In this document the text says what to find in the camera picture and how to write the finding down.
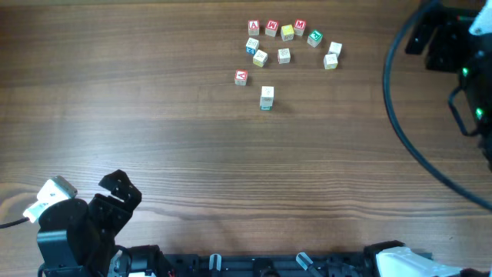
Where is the brown picture block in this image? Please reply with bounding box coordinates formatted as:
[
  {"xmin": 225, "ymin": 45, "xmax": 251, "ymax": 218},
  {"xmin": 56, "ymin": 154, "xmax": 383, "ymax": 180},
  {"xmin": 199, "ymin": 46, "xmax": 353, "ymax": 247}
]
[{"xmin": 278, "ymin": 48, "xmax": 291, "ymax": 64}]

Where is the white block blue side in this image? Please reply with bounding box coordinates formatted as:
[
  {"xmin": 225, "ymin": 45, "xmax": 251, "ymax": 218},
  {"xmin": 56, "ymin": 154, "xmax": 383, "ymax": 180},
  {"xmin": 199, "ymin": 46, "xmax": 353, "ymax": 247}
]
[{"xmin": 260, "ymin": 97, "xmax": 273, "ymax": 107}]

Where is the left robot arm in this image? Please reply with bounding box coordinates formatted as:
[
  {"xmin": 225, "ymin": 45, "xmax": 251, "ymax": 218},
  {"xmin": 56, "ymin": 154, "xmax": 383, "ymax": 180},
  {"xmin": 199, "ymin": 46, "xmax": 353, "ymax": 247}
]
[{"xmin": 37, "ymin": 170, "xmax": 176, "ymax": 277}]

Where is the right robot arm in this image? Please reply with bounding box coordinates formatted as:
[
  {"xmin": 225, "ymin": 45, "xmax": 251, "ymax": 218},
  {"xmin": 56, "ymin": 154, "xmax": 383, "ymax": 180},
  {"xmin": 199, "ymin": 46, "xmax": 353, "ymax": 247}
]
[{"xmin": 382, "ymin": 1, "xmax": 491, "ymax": 210}]

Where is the plain block far right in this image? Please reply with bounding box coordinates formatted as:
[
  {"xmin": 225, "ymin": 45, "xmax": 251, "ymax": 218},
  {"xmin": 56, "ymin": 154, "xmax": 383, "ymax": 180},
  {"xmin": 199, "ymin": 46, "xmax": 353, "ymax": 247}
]
[{"xmin": 328, "ymin": 42, "xmax": 343, "ymax": 57}]

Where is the yellow sided block right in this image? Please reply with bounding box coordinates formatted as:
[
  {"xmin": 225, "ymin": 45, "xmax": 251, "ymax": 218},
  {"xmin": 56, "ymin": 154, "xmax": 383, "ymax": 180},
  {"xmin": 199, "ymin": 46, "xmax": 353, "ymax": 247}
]
[{"xmin": 324, "ymin": 53, "xmax": 338, "ymax": 70}]

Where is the yellow sided block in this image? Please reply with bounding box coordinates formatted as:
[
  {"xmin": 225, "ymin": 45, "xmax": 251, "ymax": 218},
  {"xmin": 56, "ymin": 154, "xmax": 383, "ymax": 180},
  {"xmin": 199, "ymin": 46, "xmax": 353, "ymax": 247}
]
[
  {"xmin": 253, "ymin": 49, "xmax": 268, "ymax": 67},
  {"xmin": 324, "ymin": 53, "xmax": 338, "ymax": 70}
]

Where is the green letter block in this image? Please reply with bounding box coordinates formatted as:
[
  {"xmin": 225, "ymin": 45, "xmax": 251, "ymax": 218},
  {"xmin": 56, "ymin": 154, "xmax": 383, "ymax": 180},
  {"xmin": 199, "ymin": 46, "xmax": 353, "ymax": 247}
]
[{"xmin": 307, "ymin": 29, "xmax": 323, "ymax": 48}]

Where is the red M block right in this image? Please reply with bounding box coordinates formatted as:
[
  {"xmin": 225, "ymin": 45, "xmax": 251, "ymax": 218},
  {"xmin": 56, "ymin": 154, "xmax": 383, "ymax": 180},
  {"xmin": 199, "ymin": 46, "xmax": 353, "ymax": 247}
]
[{"xmin": 293, "ymin": 18, "xmax": 307, "ymax": 36}]

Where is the yellow top block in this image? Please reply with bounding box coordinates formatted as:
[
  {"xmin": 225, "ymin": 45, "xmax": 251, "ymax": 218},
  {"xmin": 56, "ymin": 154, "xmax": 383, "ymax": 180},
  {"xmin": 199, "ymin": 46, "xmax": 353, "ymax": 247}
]
[{"xmin": 281, "ymin": 25, "xmax": 295, "ymax": 42}]

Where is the red M block tilted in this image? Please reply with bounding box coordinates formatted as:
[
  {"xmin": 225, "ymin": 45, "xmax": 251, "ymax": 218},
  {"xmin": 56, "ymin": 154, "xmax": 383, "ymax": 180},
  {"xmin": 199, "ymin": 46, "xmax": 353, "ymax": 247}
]
[{"xmin": 264, "ymin": 20, "xmax": 279, "ymax": 37}]

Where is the red A block lower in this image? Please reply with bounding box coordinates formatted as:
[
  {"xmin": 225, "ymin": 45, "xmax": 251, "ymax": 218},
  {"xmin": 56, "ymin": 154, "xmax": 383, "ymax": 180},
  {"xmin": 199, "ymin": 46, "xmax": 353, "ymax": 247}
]
[{"xmin": 234, "ymin": 69, "xmax": 248, "ymax": 86}]

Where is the yellow sided block centre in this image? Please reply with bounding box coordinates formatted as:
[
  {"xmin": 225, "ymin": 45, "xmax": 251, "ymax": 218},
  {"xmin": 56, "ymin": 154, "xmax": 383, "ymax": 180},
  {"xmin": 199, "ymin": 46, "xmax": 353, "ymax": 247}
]
[{"xmin": 253, "ymin": 49, "xmax": 268, "ymax": 67}]

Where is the red A block top-left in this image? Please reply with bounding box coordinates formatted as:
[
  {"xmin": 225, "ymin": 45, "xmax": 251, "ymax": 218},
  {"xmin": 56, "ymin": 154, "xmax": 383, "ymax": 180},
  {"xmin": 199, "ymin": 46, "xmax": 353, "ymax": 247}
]
[{"xmin": 248, "ymin": 19, "xmax": 260, "ymax": 36}]

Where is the blue sided block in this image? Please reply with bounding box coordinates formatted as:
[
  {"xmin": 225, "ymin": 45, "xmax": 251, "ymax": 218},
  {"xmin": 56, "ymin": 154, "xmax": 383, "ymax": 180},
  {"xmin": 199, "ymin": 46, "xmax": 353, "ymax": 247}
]
[{"xmin": 245, "ymin": 38, "xmax": 259, "ymax": 55}]

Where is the left camera cable black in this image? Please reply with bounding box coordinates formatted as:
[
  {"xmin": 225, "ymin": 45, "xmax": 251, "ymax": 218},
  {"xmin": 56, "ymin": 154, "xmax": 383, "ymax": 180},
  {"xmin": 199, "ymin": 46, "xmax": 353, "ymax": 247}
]
[{"xmin": 0, "ymin": 217, "xmax": 30, "ymax": 229}]

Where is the camera cable black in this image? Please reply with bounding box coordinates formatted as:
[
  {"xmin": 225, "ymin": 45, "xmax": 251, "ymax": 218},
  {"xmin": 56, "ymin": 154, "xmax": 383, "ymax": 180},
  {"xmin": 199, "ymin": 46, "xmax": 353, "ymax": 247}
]
[
  {"xmin": 0, "ymin": 217, "xmax": 30, "ymax": 229},
  {"xmin": 382, "ymin": 0, "xmax": 491, "ymax": 212}
]

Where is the right camera cable black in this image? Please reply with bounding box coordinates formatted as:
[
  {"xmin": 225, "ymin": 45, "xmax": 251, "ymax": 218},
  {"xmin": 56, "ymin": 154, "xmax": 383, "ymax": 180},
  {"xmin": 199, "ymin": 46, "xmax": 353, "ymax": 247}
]
[{"xmin": 382, "ymin": 0, "xmax": 491, "ymax": 212}]

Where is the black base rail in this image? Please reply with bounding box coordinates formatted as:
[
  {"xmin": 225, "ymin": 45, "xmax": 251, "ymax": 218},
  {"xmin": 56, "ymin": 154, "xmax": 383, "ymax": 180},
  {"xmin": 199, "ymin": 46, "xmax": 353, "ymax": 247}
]
[{"xmin": 165, "ymin": 252, "xmax": 374, "ymax": 276}]

